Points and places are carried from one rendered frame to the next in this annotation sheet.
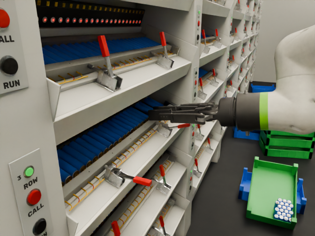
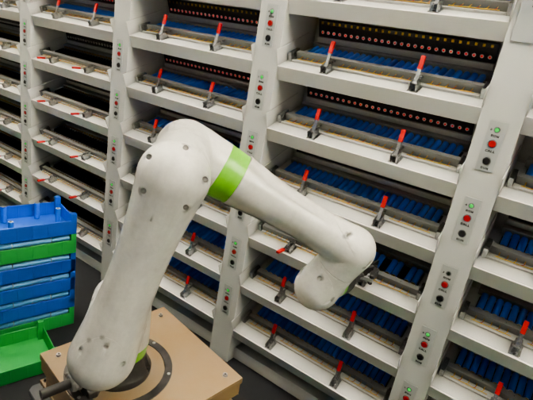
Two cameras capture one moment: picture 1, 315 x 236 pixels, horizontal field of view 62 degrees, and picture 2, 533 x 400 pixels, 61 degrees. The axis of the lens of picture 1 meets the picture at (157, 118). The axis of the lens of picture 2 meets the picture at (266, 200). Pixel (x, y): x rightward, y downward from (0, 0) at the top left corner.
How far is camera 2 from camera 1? 1.44 m
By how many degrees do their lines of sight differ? 91
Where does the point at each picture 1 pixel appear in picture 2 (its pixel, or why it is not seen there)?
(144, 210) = (319, 317)
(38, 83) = not seen: hidden behind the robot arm
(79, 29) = (356, 171)
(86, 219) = (261, 240)
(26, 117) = not seen: hidden behind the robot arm
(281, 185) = not seen: outside the picture
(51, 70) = (286, 175)
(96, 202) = (271, 243)
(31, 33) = (258, 153)
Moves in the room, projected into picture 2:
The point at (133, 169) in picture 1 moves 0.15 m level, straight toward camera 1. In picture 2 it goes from (303, 259) to (258, 249)
